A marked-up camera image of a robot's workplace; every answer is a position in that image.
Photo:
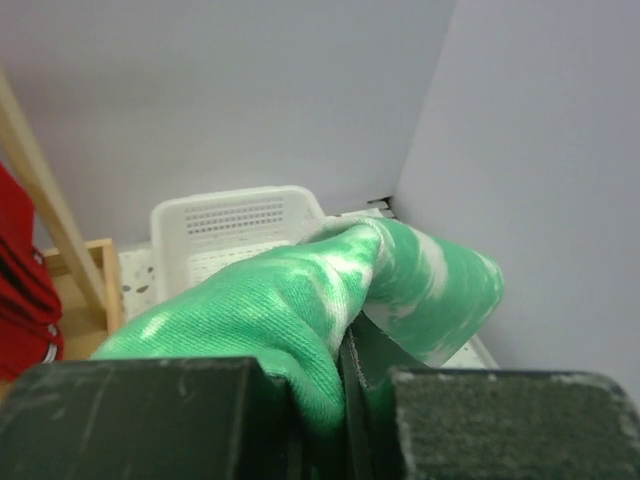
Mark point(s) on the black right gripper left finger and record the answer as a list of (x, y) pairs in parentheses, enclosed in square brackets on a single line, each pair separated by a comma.
[(150, 419)]

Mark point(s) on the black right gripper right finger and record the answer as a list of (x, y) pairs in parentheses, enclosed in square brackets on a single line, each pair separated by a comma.
[(405, 420)]

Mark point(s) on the green tie-dye trousers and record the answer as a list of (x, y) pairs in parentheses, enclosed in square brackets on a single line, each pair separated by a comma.
[(291, 306)]

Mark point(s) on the red trousers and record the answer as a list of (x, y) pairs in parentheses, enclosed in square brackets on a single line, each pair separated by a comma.
[(31, 309)]

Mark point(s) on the wooden clothes rack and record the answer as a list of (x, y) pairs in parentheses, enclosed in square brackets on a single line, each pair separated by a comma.
[(86, 274)]

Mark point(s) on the white plastic basket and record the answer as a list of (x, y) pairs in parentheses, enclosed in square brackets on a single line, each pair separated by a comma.
[(194, 237)]

